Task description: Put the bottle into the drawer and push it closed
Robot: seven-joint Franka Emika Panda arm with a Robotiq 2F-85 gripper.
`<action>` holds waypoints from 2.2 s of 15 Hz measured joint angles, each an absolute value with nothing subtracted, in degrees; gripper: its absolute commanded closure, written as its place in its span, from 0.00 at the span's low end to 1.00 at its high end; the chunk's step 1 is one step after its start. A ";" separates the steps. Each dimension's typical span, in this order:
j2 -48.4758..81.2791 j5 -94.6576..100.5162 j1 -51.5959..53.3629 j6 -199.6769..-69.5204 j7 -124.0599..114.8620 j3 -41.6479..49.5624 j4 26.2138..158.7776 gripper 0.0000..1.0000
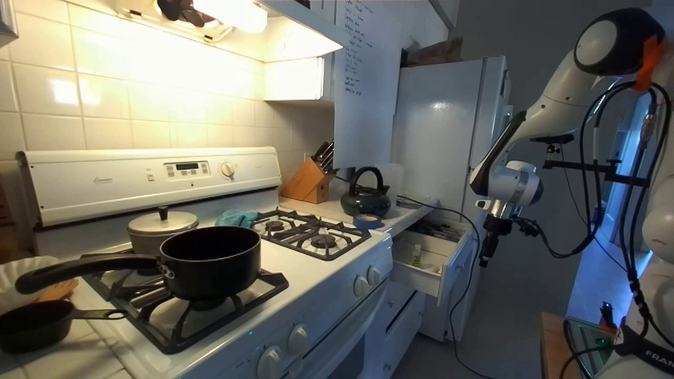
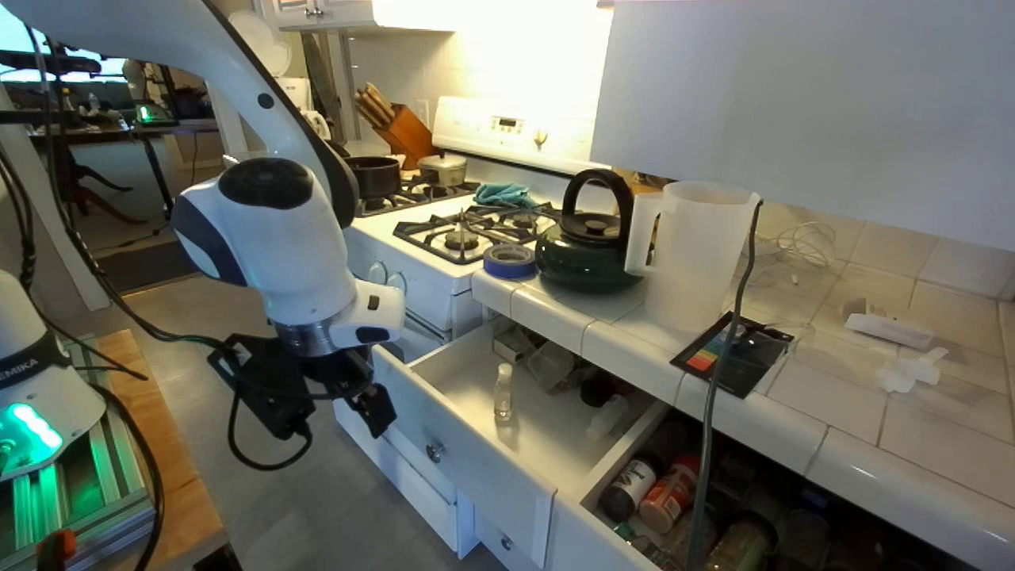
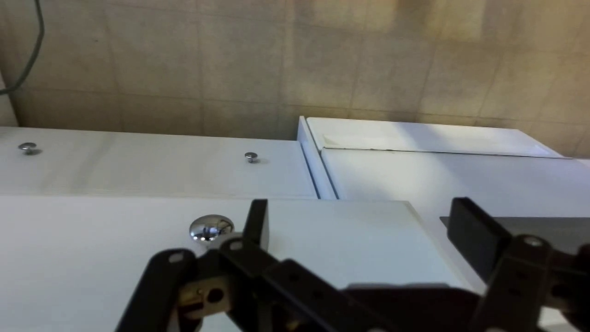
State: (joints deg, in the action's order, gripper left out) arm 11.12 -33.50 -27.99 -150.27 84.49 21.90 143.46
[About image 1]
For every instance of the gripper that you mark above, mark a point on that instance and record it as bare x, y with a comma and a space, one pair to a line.
496, 226

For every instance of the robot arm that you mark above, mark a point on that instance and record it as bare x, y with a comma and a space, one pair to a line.
558, 100

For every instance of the small clear bottle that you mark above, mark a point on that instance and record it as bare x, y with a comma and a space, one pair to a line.
416, 257

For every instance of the white drawer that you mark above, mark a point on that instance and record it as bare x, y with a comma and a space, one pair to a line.
421, 281

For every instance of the heap of cutlery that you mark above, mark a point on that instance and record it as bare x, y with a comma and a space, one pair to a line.
437, 230

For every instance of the white refrigerator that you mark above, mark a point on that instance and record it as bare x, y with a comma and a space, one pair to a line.
437, 137

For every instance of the blue tape roll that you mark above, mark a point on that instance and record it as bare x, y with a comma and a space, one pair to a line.
367, 222

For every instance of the dark green kettle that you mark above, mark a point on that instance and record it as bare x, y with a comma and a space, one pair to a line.
366, 202

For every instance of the white lower cabinet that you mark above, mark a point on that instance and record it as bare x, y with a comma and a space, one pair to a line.
403, 331

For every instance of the oven door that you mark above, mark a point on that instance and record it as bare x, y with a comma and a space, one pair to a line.
363, 326

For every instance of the stove burner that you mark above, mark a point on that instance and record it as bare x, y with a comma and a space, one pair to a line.
274, 226
323, 241

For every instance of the cardboard box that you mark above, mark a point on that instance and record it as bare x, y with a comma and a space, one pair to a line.
434, 52

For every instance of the white gas stove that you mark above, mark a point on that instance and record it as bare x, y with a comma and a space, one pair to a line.
316, 273

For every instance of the white handwritten paper sheet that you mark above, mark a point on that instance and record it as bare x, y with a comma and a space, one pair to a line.
366, 84

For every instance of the wooden knife block with knives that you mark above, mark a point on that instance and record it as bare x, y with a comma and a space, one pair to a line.
306, 184

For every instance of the black stove grate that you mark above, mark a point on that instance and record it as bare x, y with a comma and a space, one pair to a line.
158, 323
300, 231

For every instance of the teal cloth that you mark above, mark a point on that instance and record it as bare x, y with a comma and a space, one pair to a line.
234, 218

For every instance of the stove timer knob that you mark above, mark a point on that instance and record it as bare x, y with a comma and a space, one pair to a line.
228, 169

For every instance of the white range hood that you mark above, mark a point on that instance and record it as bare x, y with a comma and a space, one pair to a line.
295, 37

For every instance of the silver pot lid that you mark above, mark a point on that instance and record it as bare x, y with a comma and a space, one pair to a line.
162, 222

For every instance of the silver pot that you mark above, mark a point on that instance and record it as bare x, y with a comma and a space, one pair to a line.
145, 239

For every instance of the wooden spoon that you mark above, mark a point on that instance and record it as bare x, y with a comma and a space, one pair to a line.
58, 290

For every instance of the small black frying pan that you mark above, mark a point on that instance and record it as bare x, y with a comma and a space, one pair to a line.
31, 326

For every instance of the white paper plate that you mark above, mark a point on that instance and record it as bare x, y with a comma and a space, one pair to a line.
16, 273

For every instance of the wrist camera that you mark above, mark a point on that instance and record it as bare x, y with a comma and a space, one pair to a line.
527, 227

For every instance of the camera on mount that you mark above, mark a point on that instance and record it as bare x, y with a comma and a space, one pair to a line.
579, 167

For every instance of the white wall cabinet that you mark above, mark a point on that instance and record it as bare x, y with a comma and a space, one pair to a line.
297, 79

